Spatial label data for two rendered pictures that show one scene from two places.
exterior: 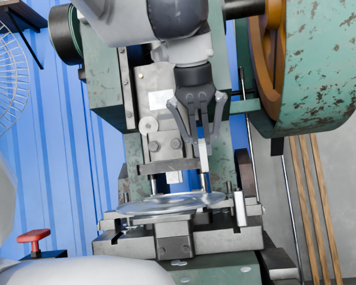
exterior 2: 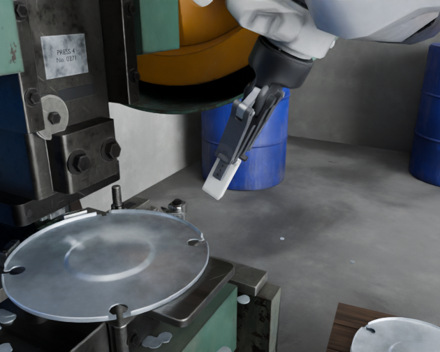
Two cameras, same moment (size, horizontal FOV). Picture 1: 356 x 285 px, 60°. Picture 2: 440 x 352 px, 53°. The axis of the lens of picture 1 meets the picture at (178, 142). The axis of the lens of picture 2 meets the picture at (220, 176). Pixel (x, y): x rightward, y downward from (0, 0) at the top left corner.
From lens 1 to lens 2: 0.71 m
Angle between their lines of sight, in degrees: 70
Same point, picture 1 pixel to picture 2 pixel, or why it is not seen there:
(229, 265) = (217, 304)
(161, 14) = not seen: outside the picture
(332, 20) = not seen: hidden behind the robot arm
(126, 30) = (403, 29)
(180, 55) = (322, 45)
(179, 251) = (149, 324)
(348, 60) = not seen: hidden behind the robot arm
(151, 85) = (45, 17)
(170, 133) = (100, 131)
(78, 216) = not seen: outside the picture
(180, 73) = (298, 68)
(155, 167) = (54, 200)
